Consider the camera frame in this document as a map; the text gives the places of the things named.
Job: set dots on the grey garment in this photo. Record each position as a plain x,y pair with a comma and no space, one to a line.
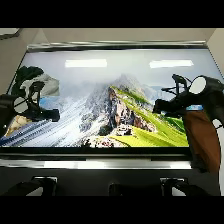
50,86

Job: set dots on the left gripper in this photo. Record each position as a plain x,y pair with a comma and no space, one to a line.
46,115

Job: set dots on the black garment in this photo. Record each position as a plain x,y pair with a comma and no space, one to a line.
28,74

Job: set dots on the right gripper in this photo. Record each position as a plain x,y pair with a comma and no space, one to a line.
166,106

